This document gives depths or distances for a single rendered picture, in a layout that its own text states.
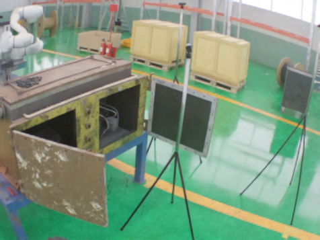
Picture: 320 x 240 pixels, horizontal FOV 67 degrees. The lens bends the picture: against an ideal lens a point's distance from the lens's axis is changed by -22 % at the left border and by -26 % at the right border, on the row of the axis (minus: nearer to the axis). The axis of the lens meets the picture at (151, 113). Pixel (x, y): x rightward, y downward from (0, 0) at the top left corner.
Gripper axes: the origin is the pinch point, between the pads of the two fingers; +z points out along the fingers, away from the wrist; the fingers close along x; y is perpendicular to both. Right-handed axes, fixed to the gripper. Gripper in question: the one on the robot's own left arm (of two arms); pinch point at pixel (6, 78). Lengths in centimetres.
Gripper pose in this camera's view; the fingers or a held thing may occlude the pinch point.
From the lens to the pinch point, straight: 230.9
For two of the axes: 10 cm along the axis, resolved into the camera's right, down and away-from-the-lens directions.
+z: -0.9, 9.1, 4.1
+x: -5.8, 2.9, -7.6
